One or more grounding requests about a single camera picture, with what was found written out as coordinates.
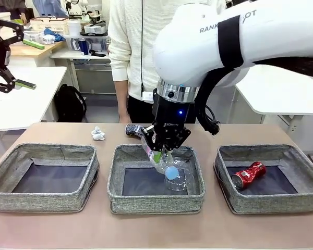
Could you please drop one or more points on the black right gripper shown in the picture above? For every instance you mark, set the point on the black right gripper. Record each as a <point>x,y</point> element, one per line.
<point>169,117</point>

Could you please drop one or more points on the clear bottle with blue cap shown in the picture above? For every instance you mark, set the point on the clear bottle with blue cap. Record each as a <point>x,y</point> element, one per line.
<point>161,166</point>

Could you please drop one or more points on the clear plastic cup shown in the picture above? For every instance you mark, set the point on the clear plastic cup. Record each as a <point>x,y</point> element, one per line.
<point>182,179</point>

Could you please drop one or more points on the white paper ball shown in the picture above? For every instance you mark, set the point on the white paper ball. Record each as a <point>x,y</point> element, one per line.
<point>97,133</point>

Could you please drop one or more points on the crushed red soda can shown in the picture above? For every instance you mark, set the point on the crushed red soda can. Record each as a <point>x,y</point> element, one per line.
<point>250,174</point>

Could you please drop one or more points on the person's right forearm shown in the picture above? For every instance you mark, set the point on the person's right forearm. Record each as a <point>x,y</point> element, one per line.
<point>121,96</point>

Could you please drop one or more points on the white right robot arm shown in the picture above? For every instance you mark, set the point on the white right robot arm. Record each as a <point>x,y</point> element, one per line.
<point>187,47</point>

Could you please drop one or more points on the person's right hand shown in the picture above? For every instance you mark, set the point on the person's right hand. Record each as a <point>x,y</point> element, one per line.
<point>124,118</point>

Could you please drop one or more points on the wooden top table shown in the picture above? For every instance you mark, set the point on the wooden top table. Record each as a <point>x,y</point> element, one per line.
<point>49,48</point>

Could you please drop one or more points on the clear plastic basket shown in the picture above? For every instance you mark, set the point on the clear plastic basket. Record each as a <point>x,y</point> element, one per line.
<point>34,35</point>

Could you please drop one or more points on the blue cloth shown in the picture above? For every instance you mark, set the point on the blue cloth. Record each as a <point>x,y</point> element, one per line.
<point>54,35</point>

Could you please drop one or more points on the white desk with cabinet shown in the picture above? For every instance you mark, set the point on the white desk with cabinet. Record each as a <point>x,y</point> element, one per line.
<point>67,54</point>

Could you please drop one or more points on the crushed dark printed can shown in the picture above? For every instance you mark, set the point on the crushed dark printed can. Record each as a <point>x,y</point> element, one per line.
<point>133,130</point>

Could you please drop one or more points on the white slatted crate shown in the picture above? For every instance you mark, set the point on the white slatted crate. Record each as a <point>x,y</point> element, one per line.
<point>49,24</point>

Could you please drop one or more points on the white storage box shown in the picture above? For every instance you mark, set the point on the white storage box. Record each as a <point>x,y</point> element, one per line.
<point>5,15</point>

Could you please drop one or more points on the black backpack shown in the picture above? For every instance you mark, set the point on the black backpack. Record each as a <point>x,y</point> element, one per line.
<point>70,104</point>

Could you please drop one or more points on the white label tag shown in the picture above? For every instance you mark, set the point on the white label tag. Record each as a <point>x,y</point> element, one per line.
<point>147,95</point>

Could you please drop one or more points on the grey fabric basket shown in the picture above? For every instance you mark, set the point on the grey fabric basket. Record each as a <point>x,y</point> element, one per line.
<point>154,203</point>
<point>41,201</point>
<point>271,203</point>

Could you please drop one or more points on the bystander in blue top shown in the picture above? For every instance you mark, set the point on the bystander in blue top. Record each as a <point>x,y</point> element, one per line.
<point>49,7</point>

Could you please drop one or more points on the bystander in dark top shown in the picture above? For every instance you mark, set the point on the bystander in dark top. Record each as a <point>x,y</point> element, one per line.
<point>7,5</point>

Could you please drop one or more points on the black handheld device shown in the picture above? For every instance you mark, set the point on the black handheld device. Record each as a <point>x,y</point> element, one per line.
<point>97,54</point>

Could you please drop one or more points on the clear storage bin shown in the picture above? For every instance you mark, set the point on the clear storage bin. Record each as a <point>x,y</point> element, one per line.
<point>99,41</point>

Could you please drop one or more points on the white headset device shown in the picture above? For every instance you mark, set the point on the white headset device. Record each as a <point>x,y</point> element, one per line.
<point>95,28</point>

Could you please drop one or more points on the person in white sweater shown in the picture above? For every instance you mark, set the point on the person in white sweater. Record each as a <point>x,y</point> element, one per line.
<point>125,39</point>

